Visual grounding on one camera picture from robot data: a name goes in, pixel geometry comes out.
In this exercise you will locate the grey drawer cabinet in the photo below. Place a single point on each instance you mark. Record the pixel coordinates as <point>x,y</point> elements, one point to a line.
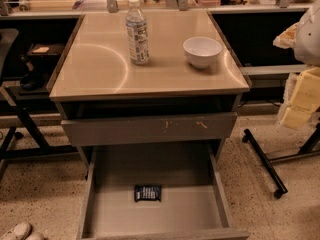
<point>186,88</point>

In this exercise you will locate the white ceramic bowl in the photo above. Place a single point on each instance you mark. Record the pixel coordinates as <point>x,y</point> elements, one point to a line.
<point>201,52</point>

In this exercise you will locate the brown box on shelf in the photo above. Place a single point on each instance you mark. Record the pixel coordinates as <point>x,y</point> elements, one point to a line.
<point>46,49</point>

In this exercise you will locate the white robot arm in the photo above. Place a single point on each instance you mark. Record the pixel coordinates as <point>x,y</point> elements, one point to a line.
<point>303,37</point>

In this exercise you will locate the dark blue rxbar wrapper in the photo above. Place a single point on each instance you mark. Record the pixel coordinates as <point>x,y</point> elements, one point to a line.
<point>147,193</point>

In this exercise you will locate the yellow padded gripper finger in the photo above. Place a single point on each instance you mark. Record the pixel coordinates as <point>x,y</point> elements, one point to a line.
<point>301,98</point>

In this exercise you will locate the open middle drawer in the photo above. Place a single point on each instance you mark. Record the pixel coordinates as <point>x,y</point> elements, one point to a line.
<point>193,204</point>

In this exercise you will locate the black chair frame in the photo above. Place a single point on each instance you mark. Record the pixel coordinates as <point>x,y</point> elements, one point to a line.
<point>8,36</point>

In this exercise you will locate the white shoe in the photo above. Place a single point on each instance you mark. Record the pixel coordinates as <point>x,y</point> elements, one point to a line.
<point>35,236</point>
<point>19,232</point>

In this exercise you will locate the black bag under desk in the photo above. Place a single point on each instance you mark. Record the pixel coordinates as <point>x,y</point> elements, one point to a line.
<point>34,78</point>

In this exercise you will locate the grey upper drawer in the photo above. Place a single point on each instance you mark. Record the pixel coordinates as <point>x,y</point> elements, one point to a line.
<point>149,129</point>

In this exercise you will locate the clear plastic water bottle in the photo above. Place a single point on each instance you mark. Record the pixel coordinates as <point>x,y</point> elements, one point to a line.
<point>137,33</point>

